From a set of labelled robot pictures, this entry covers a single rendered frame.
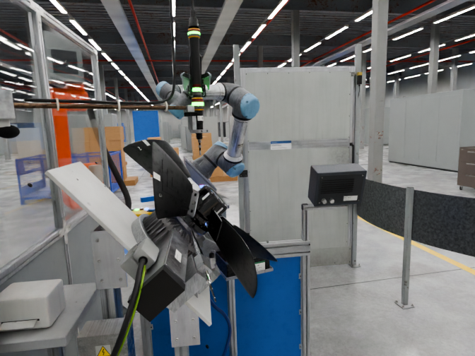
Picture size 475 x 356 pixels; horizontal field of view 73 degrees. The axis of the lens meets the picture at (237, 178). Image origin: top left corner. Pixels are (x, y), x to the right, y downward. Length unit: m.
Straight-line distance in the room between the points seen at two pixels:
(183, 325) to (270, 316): 0.77
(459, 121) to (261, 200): 8.27
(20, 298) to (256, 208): 2.32
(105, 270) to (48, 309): 0.20
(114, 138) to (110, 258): 8.10
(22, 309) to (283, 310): 1.23
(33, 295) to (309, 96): 2.68
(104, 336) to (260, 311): 0.94
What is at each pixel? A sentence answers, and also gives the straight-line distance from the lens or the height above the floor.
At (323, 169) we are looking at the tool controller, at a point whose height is 1.24.
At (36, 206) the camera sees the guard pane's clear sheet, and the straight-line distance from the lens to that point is 1.65.
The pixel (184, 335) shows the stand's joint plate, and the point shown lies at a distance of 1.27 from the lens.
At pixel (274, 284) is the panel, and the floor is 0.63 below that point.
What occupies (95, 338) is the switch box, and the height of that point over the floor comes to 0.83.
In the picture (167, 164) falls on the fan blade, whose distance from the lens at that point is 0.95.
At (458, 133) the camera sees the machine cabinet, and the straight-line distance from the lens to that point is 10.76.
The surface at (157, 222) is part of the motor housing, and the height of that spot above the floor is 1.16.
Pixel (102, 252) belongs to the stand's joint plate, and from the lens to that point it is 1.16.
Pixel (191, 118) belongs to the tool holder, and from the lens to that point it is 1.20.
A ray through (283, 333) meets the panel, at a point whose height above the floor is 0.33.
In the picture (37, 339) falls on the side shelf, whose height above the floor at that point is 0.86.
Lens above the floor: 1.47
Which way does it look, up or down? 9 degrees down
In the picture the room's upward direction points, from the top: 2 degrees counter-clockwise
